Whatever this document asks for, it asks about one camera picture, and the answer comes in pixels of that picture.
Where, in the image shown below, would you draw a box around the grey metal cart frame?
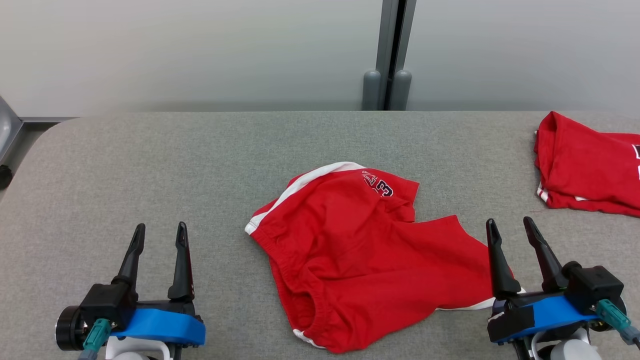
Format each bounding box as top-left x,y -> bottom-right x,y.
0,95 -> 76,166

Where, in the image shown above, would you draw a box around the grey vertical partition post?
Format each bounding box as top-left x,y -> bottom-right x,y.
376,0 -> 417,111

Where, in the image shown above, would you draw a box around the blue banded right gripper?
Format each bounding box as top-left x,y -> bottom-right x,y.
486,216 -> 601,360

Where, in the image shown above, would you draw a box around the red shorts with white stripe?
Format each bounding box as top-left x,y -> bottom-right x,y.
244,161 -> 526,354

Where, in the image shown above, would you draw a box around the teal left camera cable plug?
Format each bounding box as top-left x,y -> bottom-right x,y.
80,319 -> 112,360

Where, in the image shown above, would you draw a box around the blue banded left gripper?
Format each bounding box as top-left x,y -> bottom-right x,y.
112,222 -> 206,360

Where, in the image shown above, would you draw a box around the red shirt with white sleeves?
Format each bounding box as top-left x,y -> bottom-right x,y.
533,111 -> 640,217

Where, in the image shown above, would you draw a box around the grey rounded post foot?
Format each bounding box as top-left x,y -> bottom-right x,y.
390,70 -> 412,111
362,70 -> 382,111

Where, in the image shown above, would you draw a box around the teal right camera cable plug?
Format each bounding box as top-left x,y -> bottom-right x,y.
595,299 -> 640,346

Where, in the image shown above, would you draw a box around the teal camera cable plug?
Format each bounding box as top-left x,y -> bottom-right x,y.
80,319 -> 112,360
595,299 -> 640,346

